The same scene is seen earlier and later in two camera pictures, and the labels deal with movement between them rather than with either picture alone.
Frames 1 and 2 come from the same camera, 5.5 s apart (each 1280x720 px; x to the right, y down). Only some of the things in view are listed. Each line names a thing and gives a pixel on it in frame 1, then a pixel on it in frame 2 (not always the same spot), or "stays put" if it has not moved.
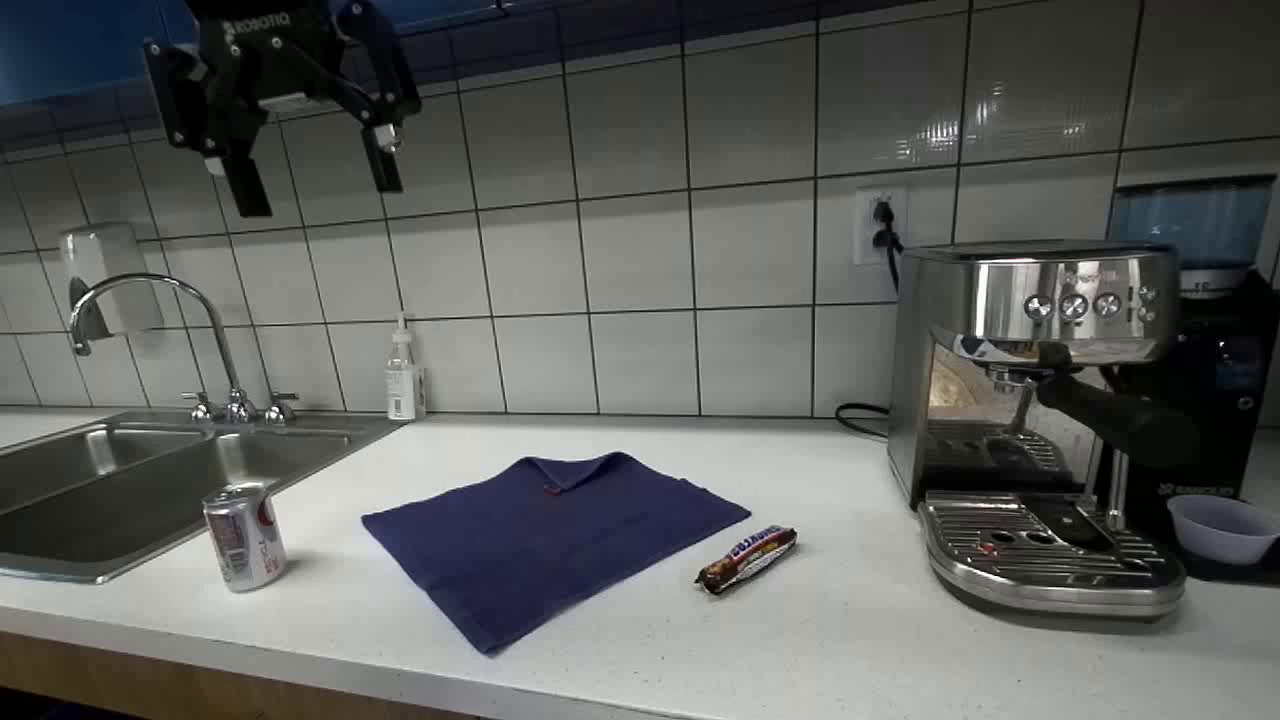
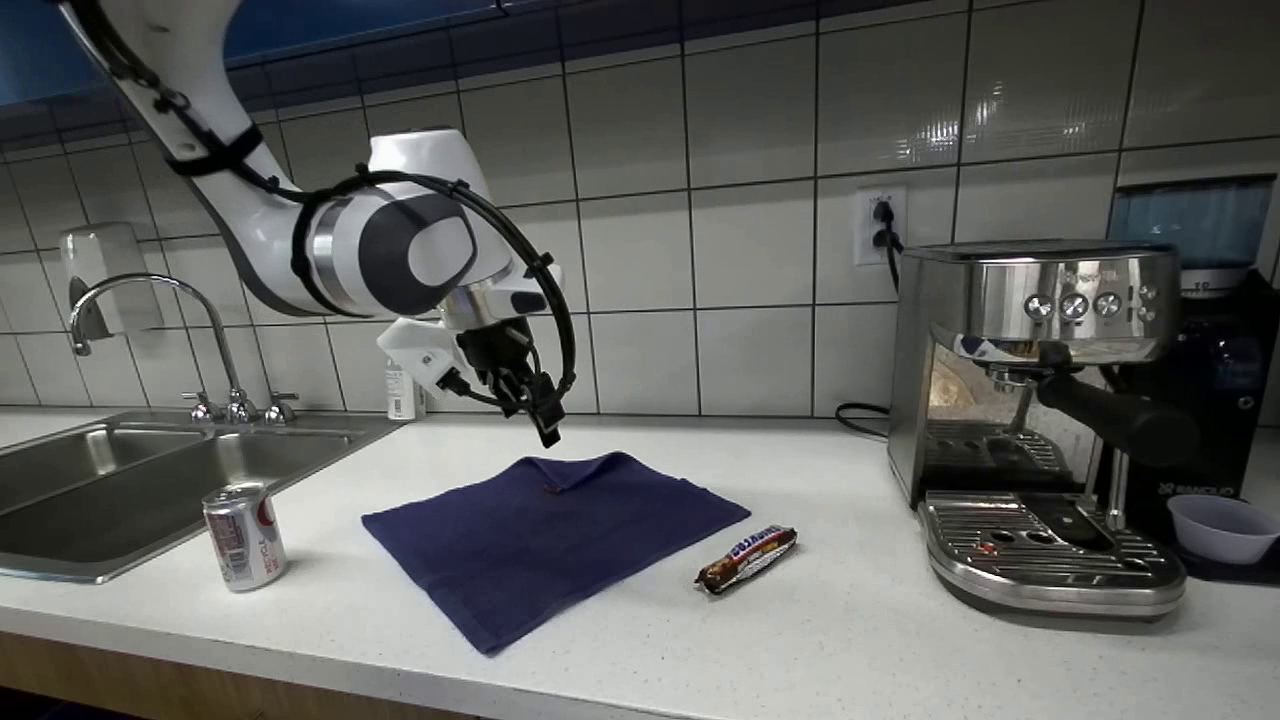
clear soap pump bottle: [400, 379] stays put
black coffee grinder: [1209, 409] stays put
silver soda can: [246, 535] stays put
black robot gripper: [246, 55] → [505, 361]
